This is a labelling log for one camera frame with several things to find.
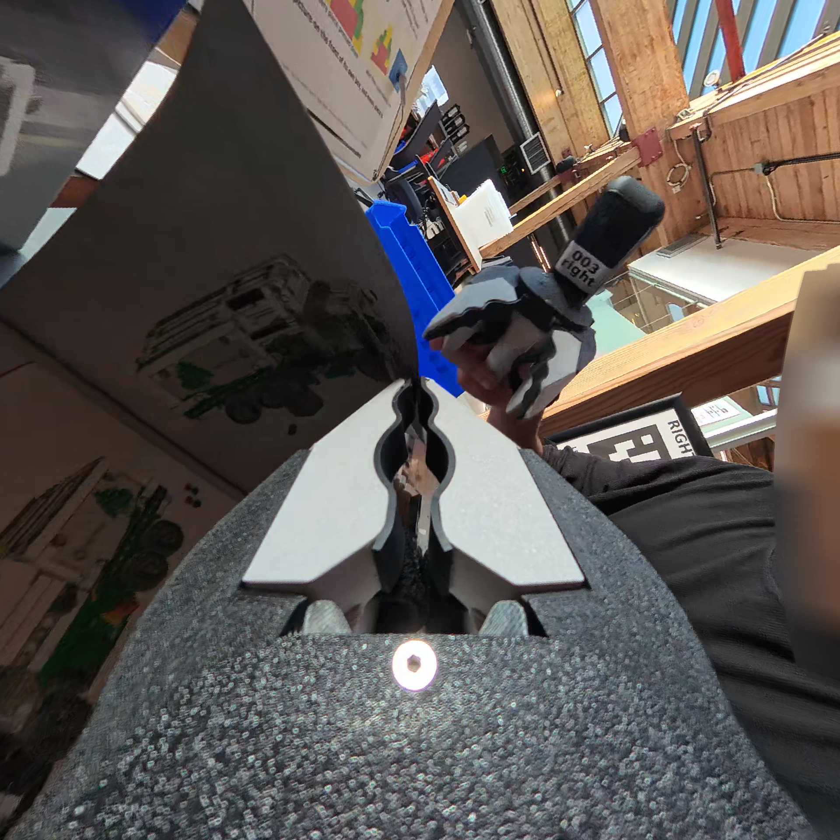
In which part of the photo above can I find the lego instruction booklet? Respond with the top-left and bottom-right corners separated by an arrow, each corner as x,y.
0,0 -> 422,723

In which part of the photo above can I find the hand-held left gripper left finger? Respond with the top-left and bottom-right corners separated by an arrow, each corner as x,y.
240,378 -> 416,634

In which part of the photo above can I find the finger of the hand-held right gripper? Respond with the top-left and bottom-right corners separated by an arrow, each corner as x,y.
507,323 -> 598,421
425,266 -> 524,360

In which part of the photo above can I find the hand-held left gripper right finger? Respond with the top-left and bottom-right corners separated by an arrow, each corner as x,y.
419,378 -> 588,632

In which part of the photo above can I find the blue plastic bin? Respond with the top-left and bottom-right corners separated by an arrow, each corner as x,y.
365,200 -> 467,398

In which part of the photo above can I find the wooden partition panel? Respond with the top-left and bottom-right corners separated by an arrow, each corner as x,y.
538,246 -> 840,421

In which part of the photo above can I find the white storage box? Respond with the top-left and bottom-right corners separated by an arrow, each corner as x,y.
459,178 -> 515,244

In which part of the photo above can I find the framed tag sign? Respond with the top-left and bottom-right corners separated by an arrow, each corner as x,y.
548,394 -> 714,464

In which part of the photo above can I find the wooden board with instruction sheet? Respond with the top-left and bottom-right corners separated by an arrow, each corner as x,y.
246,0 -> 457,185

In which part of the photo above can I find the person's right hand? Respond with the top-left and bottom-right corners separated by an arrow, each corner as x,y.
427,335 -> 546,454

